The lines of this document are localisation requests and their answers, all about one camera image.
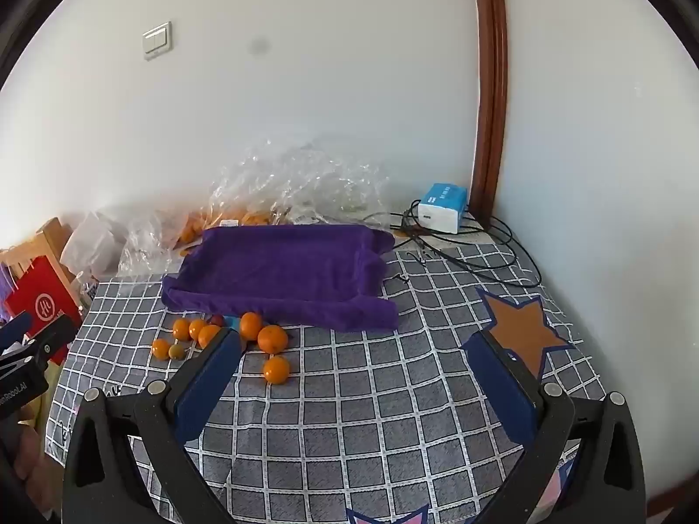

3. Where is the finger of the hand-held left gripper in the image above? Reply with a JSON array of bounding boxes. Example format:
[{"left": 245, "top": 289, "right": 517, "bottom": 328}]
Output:
[{"left": 0, "top": 311, "right": 78, "bottom": 366}]

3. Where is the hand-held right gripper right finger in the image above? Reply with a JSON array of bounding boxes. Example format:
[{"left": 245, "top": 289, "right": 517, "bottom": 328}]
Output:
[{"left": 467, "top": 330, "right": 648, "bottom": 524}]

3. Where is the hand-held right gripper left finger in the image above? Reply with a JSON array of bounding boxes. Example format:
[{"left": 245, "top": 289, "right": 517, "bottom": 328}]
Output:
[{"left": 62, "top": 326, "right": 244, "bottom": 524}]

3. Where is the purple towel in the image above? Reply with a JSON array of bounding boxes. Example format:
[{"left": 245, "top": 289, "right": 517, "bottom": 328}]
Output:
[{"left": 161, "top": 225, "right": 401, "bottom": 333}]

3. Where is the person's left hand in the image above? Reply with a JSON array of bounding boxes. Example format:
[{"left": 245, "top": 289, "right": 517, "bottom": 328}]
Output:
[{"left": 12, "top": 423, "right": 56, "bottom": 514}]

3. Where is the red paper bag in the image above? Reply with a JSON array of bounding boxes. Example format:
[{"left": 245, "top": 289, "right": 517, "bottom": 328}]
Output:
[{"left": 4, "top": 255, "right": 83, "bottom": 364}]

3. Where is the grey checked tablecloth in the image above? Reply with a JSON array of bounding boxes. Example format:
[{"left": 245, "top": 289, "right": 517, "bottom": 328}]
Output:
[{"left": 46, "top": 229, "right": 607, "bottom": 524}]

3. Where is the small clear plastic bag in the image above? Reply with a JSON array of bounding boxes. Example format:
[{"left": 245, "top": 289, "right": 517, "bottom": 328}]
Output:
[{"left": 117, "top": 210, "right": 189, "bottom": 275}]

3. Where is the pile of bagged oranges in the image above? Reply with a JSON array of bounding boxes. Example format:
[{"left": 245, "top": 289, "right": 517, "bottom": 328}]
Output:
[{"left": 177, "top": 204, "right": 277, "bottom": 245}]

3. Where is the white and blue box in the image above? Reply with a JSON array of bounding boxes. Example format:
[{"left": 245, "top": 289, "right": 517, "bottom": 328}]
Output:
[{"left": 418, "top": 183, "right": 469, "bottom": 234}]

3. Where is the large clear plastic bag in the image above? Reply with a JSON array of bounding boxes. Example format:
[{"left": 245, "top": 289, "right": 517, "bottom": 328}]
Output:
[{"left": 206, "top": 136, "right": 392, "bottom": 228}]

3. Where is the black cable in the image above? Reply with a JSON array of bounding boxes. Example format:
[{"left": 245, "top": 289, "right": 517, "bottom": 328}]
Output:
[
  {"left": 437, "top": 213, "right": 543, "bottom": 288},
  {"left": 360, "top": 202, "right": 519, "bottom": 272}
]

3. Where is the brown wooden door frame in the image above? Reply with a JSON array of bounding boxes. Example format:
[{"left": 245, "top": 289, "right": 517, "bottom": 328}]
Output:
[{"left": 470, "top": 0, "right": 508, "bottom": 214}]

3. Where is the white wall switch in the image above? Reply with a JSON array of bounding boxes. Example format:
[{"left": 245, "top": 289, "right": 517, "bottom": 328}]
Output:
[{"left": 142, "top": 22, "right": 173, "bottom": 61}]

